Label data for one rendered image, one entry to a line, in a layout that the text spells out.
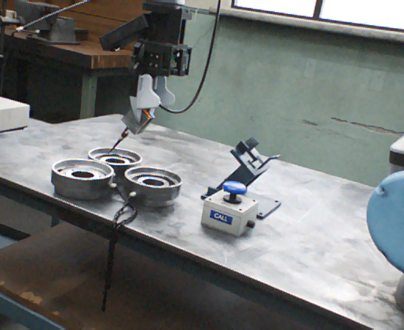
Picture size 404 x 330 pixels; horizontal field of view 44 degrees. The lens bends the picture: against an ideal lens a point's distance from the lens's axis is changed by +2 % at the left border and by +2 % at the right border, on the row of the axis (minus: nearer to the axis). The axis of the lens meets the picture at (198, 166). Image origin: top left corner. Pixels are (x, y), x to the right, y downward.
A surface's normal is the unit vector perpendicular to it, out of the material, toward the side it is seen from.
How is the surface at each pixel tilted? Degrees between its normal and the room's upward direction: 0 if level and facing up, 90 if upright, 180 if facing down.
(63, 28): 87
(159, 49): 90
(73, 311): 0
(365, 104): 90
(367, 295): 0
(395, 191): 98
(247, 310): 0
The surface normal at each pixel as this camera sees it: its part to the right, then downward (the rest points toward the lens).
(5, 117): 0.89, 0.26
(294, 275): 0.15, -0.94
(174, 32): -0.47, 0.20
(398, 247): -0.75, 0.22
